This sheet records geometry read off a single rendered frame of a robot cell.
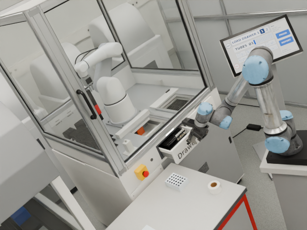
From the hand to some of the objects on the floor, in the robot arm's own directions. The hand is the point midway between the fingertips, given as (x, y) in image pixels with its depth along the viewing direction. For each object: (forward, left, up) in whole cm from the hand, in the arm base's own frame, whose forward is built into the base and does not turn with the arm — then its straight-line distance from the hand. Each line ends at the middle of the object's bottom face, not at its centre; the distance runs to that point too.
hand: (191, 138), depth 214 cm
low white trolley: (+9, +38, -94) cm, 102 cm away
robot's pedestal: (-53, -2, -93) cm, 107 cm away
